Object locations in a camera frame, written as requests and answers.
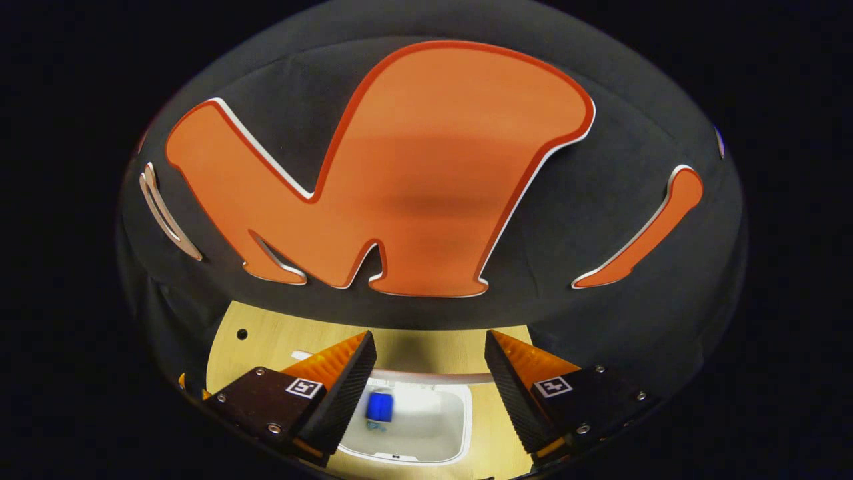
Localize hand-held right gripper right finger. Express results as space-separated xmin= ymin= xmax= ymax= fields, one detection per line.
xmin=484 ymin=329 xmax=661 ymax=467

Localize blue pop can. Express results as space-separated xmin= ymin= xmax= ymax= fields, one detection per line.
xmin=365 ymin=391 xmax=396 ymax=423

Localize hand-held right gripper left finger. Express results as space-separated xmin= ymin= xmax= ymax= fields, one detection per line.
xmin=203 ymin=330 xmax=379 ymax=468

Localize white desktop garbage bin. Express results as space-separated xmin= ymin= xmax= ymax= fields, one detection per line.
xmin=291 ymin=350 xmax=495 ymax=466

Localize wooden desktop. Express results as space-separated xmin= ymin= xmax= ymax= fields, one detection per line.
xmin=205 ymin=300 xmax=535 ymax=480

